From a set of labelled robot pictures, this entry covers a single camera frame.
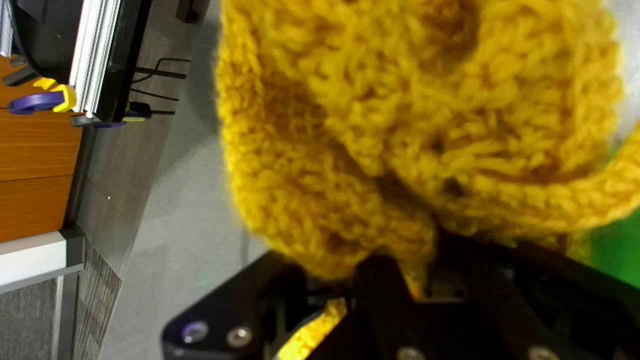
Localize yellow crocheted cloth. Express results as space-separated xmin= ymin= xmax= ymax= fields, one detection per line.
xmin=215 ymin=0 xmax=640 ymax=360

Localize black floor cable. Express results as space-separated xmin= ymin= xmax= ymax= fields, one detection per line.
xmin=127 ymin=54 xmax=196 ymax=120

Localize aluminium frame post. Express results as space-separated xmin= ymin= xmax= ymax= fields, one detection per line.
xmin=68 ymin=0 xmax=155 ymax=128

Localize small green bowl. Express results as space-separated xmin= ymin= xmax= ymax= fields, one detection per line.
xmin=584 ymin=211 xmax=640 ymax=290

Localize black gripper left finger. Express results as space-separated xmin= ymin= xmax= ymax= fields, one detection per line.
xmin=353 ymin=252 xmax=413 ymax=317

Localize blue yellow tape roll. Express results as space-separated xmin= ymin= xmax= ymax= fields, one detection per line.
xmin=5 ymin=75 xmax=81 ymax=116

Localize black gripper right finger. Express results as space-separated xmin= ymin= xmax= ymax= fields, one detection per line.
xmin=433 ymin=230 xmax=530 ymax=317

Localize dark wooden counter cabinet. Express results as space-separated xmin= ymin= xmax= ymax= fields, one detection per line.
xmin=0 ymin=54 xmax=89 ymax=296

